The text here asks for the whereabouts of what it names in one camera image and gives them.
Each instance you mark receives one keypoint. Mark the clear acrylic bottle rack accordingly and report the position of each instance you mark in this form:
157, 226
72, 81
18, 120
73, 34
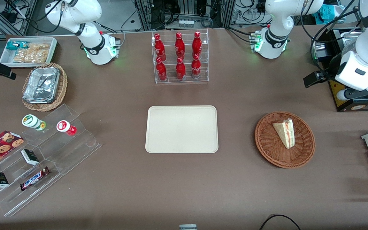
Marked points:
203, 41

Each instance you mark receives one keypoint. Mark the teal plastic bag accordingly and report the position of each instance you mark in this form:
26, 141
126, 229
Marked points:
331, 13

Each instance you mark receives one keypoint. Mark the brown round wicker basket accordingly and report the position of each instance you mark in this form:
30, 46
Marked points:
270, 143

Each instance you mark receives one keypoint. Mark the red lid yoghurt cup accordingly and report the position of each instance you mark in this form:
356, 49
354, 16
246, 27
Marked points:
64, 126

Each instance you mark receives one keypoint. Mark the clear acrylic stepped display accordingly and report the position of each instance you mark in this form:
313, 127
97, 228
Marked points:
14, 201
81, 147

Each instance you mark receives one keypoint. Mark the small grey block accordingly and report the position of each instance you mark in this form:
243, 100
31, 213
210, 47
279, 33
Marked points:
187, 227

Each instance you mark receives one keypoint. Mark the red cola bottle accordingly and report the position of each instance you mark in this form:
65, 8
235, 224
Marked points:
180, 46
159, 48
197, 44
161, 71
180, 70
196, 67

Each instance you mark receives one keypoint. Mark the green lid yoghurt cup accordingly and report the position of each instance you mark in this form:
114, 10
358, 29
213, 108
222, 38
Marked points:
32, 121

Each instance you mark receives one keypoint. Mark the light tan wicker basket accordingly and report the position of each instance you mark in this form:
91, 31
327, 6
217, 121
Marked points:
61, 86

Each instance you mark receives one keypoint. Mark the triangle sandwich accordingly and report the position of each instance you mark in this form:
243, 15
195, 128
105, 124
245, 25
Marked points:
285, 134

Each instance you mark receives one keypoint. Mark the white plastic bin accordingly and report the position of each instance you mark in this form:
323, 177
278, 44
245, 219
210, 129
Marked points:
6, 59

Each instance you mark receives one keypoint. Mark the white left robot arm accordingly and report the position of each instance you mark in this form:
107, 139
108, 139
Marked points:
276, 19

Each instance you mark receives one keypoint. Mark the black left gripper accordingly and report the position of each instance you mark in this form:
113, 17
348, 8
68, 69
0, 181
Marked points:
332, 68

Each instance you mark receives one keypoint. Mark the teal snack packet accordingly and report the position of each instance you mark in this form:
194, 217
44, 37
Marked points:
15, 45

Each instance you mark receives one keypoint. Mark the black box with yellow panel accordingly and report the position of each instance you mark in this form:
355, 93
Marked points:
363, 105

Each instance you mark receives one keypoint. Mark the Snickers chocolate bar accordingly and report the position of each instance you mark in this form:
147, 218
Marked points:
34, 179

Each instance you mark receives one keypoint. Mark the beige plastic tray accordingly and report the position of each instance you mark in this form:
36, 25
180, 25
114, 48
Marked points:
181, 129

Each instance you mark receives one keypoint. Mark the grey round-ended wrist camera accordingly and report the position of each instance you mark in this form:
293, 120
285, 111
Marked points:
343, 95

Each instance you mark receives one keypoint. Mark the metal equipment rack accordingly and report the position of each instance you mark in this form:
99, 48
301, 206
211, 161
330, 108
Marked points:
187, 8

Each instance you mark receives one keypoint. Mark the clear bag of puffed snacks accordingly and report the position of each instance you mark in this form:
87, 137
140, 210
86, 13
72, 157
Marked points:
31, 54
43, 51
19, 56

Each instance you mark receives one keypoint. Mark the aluminium foil tray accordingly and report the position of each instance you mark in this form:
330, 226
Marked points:
42, 84

